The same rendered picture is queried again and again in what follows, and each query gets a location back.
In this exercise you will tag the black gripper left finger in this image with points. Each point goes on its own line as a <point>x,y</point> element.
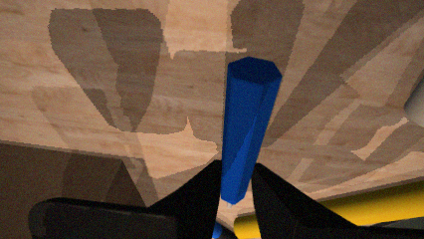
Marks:
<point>188,212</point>

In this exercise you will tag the grey keyboard with white letter keys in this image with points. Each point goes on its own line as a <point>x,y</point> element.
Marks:
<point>414,223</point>

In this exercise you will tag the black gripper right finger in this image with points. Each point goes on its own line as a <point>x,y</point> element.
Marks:
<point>284,212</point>

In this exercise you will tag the yellow cylinder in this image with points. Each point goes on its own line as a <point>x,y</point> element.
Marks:
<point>382,205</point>

